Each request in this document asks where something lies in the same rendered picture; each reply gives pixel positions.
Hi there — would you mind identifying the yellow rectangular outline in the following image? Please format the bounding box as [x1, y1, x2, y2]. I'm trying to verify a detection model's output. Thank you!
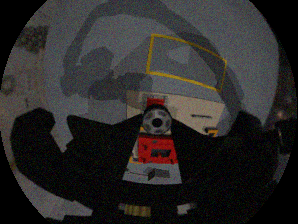
[145, 34, 227, 93]

